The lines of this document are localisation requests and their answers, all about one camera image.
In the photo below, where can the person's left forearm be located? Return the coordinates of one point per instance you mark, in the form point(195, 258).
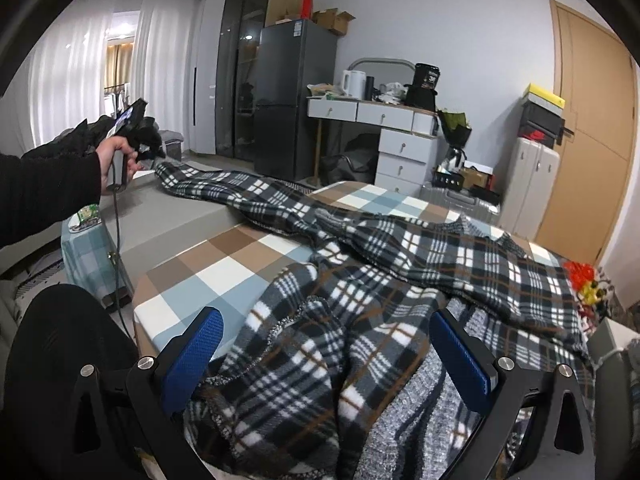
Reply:
point(45, 185)

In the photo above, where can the white crumpled bags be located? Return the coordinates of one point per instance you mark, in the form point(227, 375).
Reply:
point(390, 94)

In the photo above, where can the black dotted box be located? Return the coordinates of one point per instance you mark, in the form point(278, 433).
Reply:
point(446, 179)

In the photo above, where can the person's left hand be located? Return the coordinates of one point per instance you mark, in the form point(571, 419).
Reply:
point(106, 155)

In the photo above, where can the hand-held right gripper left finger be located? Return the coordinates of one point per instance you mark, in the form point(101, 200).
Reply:
point(200, 350)

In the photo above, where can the white electric kettle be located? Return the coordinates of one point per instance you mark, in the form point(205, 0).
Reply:
point(352, 85)

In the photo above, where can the checkered brown blue bed sheet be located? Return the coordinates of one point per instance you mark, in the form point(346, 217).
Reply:
point(220, 260)

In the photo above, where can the black appliance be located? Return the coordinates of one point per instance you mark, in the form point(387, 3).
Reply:
point(422, 85)

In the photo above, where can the blue checkered covered stool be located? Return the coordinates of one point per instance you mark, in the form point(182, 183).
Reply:
point(87, 260)

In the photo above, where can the white sheer curtain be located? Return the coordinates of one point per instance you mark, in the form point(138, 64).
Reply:
point(65, 85)
point(165, 60)

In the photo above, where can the black cylinder bottle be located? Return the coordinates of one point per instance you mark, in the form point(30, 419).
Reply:
point(370, 88)

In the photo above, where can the person's black trouser leg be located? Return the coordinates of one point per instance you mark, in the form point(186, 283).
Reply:
point(60, 325)

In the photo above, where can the black white plaid fleece garment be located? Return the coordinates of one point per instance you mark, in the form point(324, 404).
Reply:
point(350, 310)

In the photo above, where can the grey refrigerator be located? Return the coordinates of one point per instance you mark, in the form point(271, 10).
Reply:
point(290, 85)

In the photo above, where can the white desk with drawers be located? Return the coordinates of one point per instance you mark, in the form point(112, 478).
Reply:
point(400, 150)

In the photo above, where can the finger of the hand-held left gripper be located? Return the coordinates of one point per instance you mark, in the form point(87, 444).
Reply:
point(151, 130)
point(150, 151)

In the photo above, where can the beige curtain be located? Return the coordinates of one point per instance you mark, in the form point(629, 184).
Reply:
point(117, 65)

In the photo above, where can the black shoe box red print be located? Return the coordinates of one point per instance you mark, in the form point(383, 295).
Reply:
point(535, 136)

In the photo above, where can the grey upholstered bed board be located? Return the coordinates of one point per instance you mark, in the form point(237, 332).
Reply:
point(165, 215)

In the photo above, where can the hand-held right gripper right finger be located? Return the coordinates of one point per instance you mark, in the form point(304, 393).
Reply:
point(460, 360)

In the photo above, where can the black bag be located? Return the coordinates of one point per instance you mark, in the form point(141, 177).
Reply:
point(350, 160)

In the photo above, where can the wooden door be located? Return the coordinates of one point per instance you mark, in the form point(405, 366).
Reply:
point(590, 135)

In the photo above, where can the silver suitcase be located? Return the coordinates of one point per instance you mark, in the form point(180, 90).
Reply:
point(450, 200)

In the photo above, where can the open cardboard box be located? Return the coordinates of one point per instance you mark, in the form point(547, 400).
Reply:
point(332, 21)

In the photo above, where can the yellow shoe box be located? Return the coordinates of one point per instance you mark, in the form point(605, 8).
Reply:
point(542, 96)

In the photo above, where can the grey storage stool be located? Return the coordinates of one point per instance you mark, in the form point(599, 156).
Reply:
point(172, 146)

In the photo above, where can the green white packet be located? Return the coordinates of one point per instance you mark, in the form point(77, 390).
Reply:
point(87, 216)

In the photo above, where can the yellow plastic toy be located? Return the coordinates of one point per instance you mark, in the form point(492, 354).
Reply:
point(592, 294)

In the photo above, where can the black fuzzy cloth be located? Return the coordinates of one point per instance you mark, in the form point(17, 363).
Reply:
point(65, 140)

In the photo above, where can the dark glass wardrobe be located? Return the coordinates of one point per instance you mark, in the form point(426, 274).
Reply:
point(245, 60)

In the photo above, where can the brown box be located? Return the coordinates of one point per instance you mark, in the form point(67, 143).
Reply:
point(475, 178)

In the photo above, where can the white wardrobe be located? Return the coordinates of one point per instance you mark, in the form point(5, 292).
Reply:
point(207, 70)

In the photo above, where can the grey framed arched mirror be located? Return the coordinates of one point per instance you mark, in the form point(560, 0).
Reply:
point(380, 67)

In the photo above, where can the flower bouquet in black wrap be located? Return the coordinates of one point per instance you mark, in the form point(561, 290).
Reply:
point(455, 122)

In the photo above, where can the white cabinet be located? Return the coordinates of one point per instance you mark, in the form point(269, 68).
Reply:
point(525, 180)

